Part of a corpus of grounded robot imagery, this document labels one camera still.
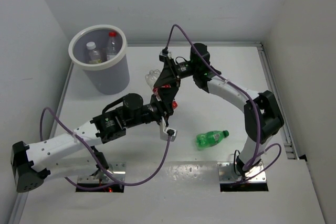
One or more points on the clear bottle white cap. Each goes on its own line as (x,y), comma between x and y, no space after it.
(94,55)

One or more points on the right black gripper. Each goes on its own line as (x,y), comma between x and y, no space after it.
(168,69)

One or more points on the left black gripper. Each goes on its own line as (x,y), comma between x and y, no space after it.
(163,105)

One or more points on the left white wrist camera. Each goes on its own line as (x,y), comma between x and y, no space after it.
(166,133)

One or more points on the metal base plate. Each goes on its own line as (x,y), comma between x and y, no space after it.
(116,169)
(255,175)

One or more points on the clear bottle red-white label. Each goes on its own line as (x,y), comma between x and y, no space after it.
(112,46)

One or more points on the green plastic bottle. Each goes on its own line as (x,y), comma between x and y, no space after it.
(210,139)

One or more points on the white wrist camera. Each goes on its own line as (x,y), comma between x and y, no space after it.
(166,133)
(165,56)

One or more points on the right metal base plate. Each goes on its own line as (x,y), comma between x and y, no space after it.
(255,175)

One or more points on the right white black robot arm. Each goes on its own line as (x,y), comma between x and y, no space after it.
(262,115)

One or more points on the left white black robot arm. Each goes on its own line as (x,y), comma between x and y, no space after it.
(33,163)

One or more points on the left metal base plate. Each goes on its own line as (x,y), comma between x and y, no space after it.
(116,169)

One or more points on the small clear red-label bottle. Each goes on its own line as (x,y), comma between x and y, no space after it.
(165,93)

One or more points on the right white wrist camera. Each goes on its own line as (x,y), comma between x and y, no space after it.
(165,56)

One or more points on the grey bin white rim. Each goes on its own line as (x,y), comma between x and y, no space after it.
(109,77)

